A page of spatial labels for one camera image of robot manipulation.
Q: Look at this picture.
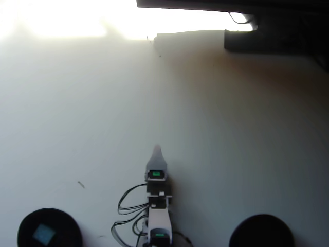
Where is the black gripper motor body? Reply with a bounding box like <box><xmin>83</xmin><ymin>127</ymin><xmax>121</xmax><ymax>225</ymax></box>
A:
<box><xmin>144</xmin><ymin>167</ymin><xmax>169</xmax><ymax>183</ymax></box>

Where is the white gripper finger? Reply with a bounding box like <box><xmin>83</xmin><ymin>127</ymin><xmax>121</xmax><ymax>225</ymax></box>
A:
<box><xmin>145</xmin><ymin>145</ymin><xmax>169</xmax><ymax>170</ymax></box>

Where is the blue cube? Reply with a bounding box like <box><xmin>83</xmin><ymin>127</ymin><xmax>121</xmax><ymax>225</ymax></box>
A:
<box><xmin>32</xmin><ymin>223</ymin><xmax>57</xmax><ymax>245</ymax></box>

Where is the black round bowl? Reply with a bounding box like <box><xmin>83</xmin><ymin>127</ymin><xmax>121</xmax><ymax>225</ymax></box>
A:
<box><xmin>228</xmin><ymin>214</ymin><xmax>295</xmax><ymax>247</ymax></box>
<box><xmin>17</xmin><ymin>207</ymin><xmax>83</xmax><ymax>247</ymax></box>

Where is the black box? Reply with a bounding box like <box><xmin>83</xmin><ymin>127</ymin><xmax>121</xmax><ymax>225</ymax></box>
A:
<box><xmin>223</xmin><ymin>12</ymin><xmax>329</xmax><ymax>54</ymax></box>

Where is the black looped motor cable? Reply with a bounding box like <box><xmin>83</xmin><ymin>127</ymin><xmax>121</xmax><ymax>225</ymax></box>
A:
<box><xmin>117</xmin><ymin>183</ymin><xmax>150</xmax><ymax>216</ymax></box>

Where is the black base cable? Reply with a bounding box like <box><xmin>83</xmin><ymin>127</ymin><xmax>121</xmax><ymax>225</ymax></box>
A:
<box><xmin>110</xmin><ymin>215</ymin><xmax>150</xmax><ymax>245</ymax></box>

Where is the thin cable beside base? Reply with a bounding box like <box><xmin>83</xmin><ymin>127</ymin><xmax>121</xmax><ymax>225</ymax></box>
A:
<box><xmin>171</xmin><ymin>231</ymin><xmax>193</xmax><ymax>247</ymax></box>

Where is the thin black cable loop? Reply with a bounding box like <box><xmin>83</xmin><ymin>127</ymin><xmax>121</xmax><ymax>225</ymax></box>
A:
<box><xmin>228</xmin><ymin>11</ymin><xmax>255</xmax><ymax>25</ymax></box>

